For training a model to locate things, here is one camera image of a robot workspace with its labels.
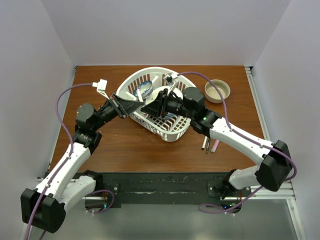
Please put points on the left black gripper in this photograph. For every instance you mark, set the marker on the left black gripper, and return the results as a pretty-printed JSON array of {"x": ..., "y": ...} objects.
[{"x": 124, "y": 107}]

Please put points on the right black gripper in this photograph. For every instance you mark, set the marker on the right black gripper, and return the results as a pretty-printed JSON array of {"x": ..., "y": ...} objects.
[{"x": 159, "y": 106}]

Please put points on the white pen with black tip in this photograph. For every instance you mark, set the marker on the white pen with black tip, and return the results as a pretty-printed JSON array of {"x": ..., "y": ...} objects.
[{"x": 204, "y": 143}]

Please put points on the pink highlighter pen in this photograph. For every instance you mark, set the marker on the pink highlighter pen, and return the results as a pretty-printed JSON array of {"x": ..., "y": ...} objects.
[{"x": 215, "y": 146}]

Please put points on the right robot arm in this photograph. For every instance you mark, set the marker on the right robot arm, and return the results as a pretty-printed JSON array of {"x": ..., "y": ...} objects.
[{"x": 272, "y": 164}]

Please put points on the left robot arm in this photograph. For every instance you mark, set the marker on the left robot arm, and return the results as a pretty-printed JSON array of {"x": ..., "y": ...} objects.
[{"x": 46, "y": 205}]

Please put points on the blue white patterned bowl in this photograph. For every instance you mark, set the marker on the blue white patterned bowl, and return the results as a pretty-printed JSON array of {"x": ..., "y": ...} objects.
[{"x": 146, "y": 88}]

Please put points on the watermelon pattern plate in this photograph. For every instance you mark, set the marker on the watermelon pattern plate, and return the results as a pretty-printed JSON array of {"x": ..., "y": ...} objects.
[{"x": 152, "y": 97}]

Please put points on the white plastic dish basket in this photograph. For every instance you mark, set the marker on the white plastic dish basket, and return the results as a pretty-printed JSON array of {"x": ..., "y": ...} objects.
[{"x": 169, "y": 129}]

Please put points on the beige ceramic bowl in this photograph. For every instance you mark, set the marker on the beige ceramic bowl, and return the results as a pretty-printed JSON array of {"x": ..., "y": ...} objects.
[{"x": 212, "y": 95}]

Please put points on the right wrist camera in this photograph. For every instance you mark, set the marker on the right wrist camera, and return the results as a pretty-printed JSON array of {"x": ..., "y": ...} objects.
[{"x": 172, "y": 81}]

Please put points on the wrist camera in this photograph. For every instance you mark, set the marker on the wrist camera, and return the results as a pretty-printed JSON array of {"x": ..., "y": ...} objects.
[
  {"x": 101, "y": 87},
  {"x": 172, "y": 81}
]

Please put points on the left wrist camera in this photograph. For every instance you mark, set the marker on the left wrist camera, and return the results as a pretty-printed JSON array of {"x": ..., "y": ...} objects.
[{"x": 101, "y": 87}]

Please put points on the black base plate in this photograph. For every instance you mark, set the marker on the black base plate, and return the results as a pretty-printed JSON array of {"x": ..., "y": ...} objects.
[{"x": 168, "y": 188}]

